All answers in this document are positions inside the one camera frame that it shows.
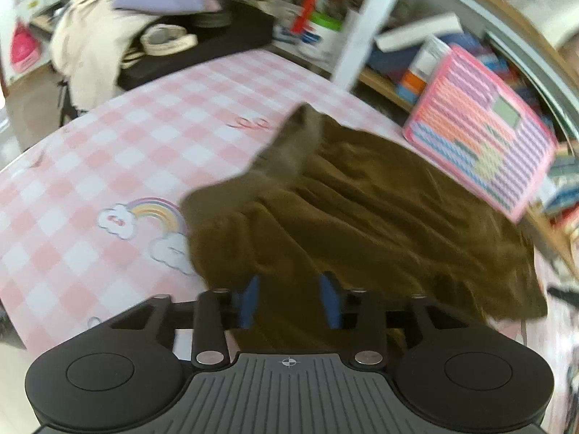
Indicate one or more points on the white shelf unit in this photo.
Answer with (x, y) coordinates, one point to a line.
(371, 22)

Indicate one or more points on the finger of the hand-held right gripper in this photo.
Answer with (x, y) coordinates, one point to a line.
(564, 293)

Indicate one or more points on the cream cloth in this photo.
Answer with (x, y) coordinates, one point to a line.
(90, 49)

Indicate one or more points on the pink plastic bag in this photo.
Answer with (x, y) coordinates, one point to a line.
(25, 49)

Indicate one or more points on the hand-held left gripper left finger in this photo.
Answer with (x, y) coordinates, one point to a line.
(249, 303)

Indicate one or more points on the red tassel ornament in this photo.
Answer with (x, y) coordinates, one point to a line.
(307, 4)

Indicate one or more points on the white jar with green lid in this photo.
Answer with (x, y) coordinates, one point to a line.
(321, 38)

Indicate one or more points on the thick white book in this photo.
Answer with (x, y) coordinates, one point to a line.
(420, 31)

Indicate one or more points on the orange and white box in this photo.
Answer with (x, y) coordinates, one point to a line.
(420, 68)

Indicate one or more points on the dark round disc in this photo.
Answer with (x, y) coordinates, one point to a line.
(210, 18)

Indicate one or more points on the pink toy learning tablet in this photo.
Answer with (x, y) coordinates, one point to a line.
(479, 131)

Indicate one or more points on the white smartwatch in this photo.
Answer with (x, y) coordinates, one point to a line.
(165, 38)

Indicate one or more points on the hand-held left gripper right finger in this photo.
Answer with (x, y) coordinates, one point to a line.
(330, 300)

